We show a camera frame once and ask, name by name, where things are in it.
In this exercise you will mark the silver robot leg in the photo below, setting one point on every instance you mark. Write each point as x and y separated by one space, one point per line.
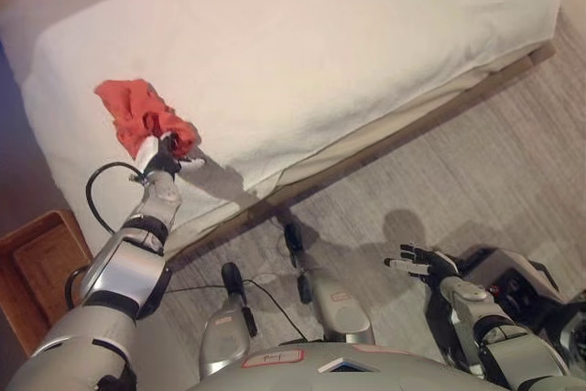
226 331
339 308

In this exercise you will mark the wooden bed frame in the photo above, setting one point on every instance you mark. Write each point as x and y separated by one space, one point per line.
320 181

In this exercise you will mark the grey striped rug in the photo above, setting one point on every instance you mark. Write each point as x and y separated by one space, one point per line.
458 180

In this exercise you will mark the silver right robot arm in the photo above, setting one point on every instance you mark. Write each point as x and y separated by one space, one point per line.
471 299

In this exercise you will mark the silver left robot leg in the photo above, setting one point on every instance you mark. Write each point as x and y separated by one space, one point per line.
226 331

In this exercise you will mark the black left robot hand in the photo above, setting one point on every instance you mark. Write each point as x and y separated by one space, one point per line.
162 159

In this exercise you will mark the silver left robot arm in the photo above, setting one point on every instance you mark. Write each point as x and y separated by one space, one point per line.
123 267

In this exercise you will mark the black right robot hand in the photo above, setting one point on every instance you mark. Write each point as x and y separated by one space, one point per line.
432 265

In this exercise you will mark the red cloth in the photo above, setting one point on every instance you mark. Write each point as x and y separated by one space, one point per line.
137 111

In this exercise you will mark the bed with white blanket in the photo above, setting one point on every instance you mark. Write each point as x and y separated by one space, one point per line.
297 43

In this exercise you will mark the silver right robot leg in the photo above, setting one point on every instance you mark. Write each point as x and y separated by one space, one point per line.
339 308

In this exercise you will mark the wooden tray basket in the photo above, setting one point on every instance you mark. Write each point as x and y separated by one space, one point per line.
27 272

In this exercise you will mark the silver robot torso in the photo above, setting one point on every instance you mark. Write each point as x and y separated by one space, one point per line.
297 370

